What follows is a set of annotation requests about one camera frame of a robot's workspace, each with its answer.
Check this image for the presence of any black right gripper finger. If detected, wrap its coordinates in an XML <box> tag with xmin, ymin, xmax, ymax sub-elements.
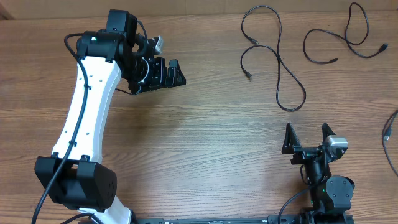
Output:
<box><xmin>281</xmin><ymin>123</ymin><xmax>302</xmax><ymax>154</ymax></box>
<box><xmin>322</xmin><ymin>123</ymin><xmax>335</xmax><ymax>142</ymax></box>

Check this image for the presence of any black USB cable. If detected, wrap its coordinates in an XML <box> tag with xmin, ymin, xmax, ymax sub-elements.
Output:
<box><xmin>381</xmin><ymin>108</ymin><xmax>398</xmax><ymax>178</ymax></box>

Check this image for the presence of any black barrel plug cable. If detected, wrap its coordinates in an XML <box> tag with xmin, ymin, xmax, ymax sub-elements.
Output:
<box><xmin>303</xmin><ymin>2</ymin><xmax>389</xmax><ymax>65</ymax></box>

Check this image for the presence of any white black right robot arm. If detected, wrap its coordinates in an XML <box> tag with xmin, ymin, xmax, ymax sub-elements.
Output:
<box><xmin>277</xmin><ymin>123</ymin><xmax>355</xmax><ymax>223</ymax></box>

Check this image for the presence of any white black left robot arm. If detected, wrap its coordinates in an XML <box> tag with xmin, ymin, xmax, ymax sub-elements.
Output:
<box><xmin>34</xmin><ymin>9</ymin><xmax>186</xmax><ymax>223</ymax></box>

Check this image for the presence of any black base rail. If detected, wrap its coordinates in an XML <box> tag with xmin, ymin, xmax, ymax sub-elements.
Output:
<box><xmin>136</xmin><ymin>214</ymin><xmax>355</xmax><ymax>224</ymax></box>

